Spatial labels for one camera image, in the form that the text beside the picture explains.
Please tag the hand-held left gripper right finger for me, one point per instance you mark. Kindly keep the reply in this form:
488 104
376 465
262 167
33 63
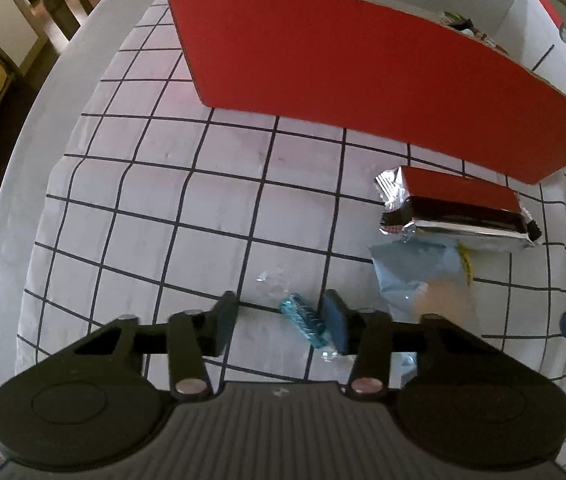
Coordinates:
335 325

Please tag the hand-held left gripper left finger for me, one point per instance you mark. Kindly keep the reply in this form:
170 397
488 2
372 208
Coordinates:
223 322

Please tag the teal candy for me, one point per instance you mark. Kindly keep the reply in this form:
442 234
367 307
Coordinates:
305 322

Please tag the red cardboard box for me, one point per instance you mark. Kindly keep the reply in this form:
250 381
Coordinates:
363 60

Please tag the light blue snack packet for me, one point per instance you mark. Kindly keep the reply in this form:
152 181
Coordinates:
403 270

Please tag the white checked tablecloth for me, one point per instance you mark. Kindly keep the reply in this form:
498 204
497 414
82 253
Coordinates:
163 210

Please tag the yellow printed packet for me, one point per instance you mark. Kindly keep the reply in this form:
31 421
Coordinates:
465 262

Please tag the red and silver foil packet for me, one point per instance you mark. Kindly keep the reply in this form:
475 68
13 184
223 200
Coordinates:
458 192

